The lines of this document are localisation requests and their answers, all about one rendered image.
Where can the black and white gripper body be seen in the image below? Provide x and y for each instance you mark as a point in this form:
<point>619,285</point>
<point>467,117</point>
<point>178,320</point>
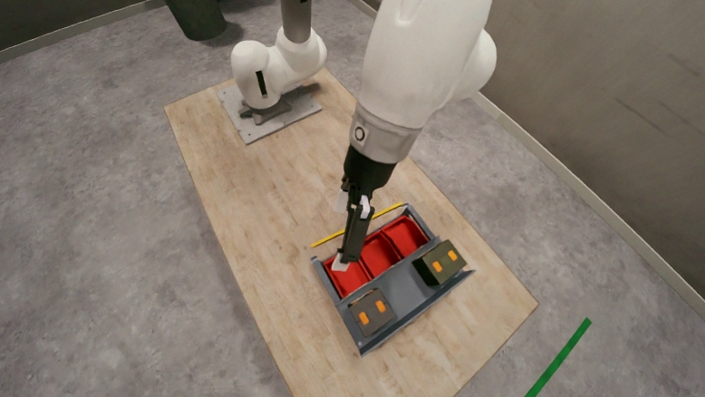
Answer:
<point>367,174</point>

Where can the dark green box with orange grips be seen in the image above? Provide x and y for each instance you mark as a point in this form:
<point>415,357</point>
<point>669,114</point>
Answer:
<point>442,262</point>

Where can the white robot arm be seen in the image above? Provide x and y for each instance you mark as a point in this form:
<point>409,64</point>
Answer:
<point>421,54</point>

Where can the yellow rail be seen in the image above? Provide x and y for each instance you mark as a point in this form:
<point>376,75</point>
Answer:
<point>342,231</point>

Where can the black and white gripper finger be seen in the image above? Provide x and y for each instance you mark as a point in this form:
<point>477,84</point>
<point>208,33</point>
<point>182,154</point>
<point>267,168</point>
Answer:
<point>342,198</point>
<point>357,224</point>

